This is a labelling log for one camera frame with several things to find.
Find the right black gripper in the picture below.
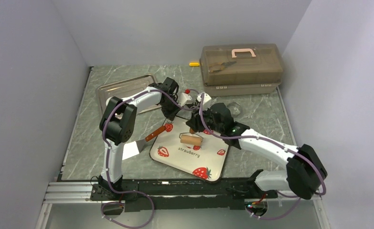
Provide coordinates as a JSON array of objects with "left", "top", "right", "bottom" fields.
[{"left": 186, "top": 104, "right": 224, "bottom": 134}]

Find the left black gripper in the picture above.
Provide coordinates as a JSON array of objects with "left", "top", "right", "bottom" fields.
[{"left": 160, "top": 97, "right": 183, "bottom": 122}]

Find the wooden rolling pin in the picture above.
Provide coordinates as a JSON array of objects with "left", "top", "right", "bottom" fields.
[{"left": 179, "top": 128, "right": 203, "bottom": 146}]

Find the strawberry pattern white tray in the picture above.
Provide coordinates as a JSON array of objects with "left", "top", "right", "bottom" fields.
[{"left": 150, "top": 117, "right": 229, "bottom": 183}]

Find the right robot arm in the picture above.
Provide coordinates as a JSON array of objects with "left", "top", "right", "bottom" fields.
[{"left": 186, "top": 103, "right": 328, "bottom": 200}]

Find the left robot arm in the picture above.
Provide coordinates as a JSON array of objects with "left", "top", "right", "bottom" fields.
[{"left": 98, "top": 77, "right": 181, "bottom": 200}]

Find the brown translucent tool box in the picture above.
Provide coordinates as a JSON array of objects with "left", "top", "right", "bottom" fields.
[{"left": 200, "top": 43, "right": 284, "bottom": 97}]

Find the yellow small object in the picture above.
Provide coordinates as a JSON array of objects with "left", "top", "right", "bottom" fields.
[{"left": 189, "top": 62, "right": 200, "bottom": 67}]

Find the steel baking tray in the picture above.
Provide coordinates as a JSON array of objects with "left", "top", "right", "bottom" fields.
[{"left": 96, "top": 74, "right": 157, "bottom": 115}]

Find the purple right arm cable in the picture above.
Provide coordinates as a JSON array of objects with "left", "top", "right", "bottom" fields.
[{"left": 199, "top": 92, "right": 327, "bottom": 221}]

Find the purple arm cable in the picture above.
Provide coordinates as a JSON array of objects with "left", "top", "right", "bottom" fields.
[
  {"left": 100, "top": 88, "right": 203, "bottom": 228},
  {"left": 199, "top": 92, "right": 327, "bottom": 221}
]

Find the round metal cutter ring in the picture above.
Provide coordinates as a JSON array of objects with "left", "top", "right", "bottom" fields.
[{"left": 228, "top": 102, "right": 243, "bottom": 116}]

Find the spatula with wooden handle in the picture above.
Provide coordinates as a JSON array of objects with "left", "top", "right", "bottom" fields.
[{"left": 122, "top": 126, "right": 166, "bottom": 160}]

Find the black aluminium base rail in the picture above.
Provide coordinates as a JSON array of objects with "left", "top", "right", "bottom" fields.
[{"left": 43, "top": 178, "right": 296, "bottom": 212}]

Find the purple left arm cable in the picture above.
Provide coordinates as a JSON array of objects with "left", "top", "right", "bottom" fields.
[{"left": 100, "top": 88, "right": 203, "bottom": 228}]

